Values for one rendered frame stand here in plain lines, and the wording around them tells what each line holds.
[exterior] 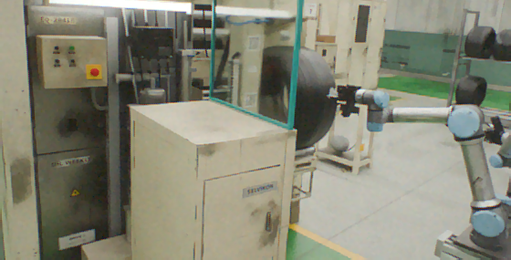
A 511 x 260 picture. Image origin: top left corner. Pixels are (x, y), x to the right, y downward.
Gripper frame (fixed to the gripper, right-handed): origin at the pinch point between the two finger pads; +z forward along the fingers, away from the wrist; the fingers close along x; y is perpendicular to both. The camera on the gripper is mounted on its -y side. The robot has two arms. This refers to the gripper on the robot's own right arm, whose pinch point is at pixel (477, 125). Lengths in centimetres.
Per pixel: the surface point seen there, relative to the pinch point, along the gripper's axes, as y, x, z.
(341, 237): 99, -61, 63
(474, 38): 4, 334, 320
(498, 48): 18, 346, 286
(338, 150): 95, 25, 213
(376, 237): 103, -34, 56
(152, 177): -26, -201, -40
